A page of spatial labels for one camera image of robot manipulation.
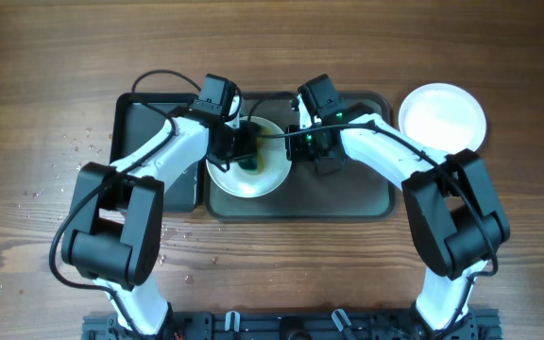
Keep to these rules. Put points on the large dark serving tray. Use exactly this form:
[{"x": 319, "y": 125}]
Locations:
[{"x": 356, "y": 193}]

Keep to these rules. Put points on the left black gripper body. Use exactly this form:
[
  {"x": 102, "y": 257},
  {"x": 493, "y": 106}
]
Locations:
[{"x": 242, "y": 144}]

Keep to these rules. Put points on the green yellow sponge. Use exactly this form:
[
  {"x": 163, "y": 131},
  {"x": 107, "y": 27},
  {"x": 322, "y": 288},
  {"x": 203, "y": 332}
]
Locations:
[{"x": 253, "y": 165}]

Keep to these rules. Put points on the small black water tray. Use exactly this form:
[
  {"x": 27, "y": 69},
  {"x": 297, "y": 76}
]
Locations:
[{"x": 134, "y": 125}]

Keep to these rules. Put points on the white plate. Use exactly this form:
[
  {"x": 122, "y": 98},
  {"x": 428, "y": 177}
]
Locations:
[
  {"x": 229, "y": 177},
  {"x": 443, "y": 116}
]

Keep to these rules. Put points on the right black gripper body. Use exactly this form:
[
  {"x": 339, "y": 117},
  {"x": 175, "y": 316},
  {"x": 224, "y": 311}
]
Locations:
[{"x": 301, "y": 146}]

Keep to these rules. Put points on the black mounting rail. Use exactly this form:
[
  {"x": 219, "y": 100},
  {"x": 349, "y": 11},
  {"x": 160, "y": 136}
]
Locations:
[{"x": 376, "y": 325}]

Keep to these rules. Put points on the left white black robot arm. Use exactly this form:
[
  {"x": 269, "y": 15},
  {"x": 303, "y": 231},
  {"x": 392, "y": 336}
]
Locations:
[{"x": 110, "y": 240}]

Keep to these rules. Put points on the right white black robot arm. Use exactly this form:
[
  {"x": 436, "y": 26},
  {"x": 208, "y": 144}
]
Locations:
[{"x": 456, "y": 220}]

